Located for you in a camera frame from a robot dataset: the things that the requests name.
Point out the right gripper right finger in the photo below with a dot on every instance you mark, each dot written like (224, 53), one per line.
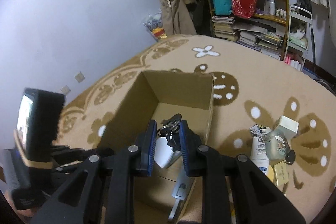
(237, 182)

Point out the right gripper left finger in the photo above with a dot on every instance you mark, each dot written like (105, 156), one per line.
(102, 190)

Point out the white tube with blue text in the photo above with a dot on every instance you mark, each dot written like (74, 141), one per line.
(258, 152)

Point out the yellow oval case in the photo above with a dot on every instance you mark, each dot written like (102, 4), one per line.
(270, 173)

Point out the light blue stick device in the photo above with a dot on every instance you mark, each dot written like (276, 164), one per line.
(180, 193)

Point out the gold NFC card tag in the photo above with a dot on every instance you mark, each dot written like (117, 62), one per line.
(281, 175)

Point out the green cartoon earbud case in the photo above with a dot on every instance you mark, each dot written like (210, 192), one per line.
(277, 146)

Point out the black car key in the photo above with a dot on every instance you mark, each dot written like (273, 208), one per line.
(290, 157)

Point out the white charger plug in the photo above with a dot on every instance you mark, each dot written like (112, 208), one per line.
(287, 126)

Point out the brown cardboard box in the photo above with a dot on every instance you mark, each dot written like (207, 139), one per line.
(158, 95)

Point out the key bunch with rings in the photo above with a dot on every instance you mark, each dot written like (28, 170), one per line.
(170, 131)

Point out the phone mounted on gripper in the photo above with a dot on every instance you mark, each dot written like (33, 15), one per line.
(37, 126)

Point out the stack of books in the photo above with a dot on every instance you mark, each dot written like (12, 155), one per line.
(223, 28)

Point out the plastic bag of toys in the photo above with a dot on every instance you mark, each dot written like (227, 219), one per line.
(154, 25)

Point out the beige trench coat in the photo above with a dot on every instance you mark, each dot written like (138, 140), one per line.
(176, 18)

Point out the wooden bookshelf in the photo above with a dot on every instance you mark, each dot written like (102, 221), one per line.
(261, 25)

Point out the white rolling cart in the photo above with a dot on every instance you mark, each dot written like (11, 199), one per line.
(299, 37)

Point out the cartoon dog keychain charm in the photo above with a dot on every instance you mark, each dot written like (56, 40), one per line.
(257, 130)

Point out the wall socket plate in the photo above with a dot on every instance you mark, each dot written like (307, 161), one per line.
(79, 77)
(65, 90)

